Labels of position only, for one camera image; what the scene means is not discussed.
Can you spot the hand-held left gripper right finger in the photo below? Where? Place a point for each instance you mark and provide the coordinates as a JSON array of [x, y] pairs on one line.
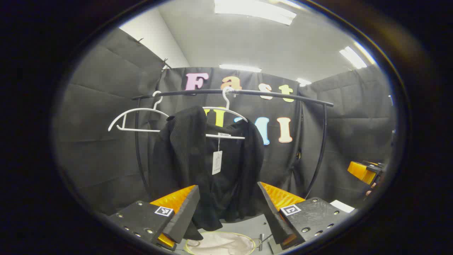
[[272, 216]]

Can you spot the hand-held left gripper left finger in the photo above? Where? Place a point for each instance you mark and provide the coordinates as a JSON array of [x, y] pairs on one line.
[[184, 216]]

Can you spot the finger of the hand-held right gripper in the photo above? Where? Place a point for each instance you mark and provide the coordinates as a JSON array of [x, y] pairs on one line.
[[361, 171]]

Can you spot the white round laundry hamper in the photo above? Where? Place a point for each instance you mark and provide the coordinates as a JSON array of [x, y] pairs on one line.
[[219, 244]]

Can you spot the black knitted garment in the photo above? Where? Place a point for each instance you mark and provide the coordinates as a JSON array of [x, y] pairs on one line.
[[184, 148]]

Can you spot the white clothes hanger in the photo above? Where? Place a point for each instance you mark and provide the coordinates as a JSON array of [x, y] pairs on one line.
[[138, 130], [226, 102]]

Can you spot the white paper sheet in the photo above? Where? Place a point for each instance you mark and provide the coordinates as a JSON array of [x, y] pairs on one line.
[[341, 206]]

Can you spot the white garment price tag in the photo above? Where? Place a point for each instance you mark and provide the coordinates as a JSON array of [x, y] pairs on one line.
[[217, 163]]

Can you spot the black backdrop cloth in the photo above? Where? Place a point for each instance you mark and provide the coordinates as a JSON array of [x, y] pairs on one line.
[[106, 141]]

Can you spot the large ceiling light panel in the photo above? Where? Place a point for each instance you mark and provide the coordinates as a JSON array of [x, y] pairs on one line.
[[254, 10]]

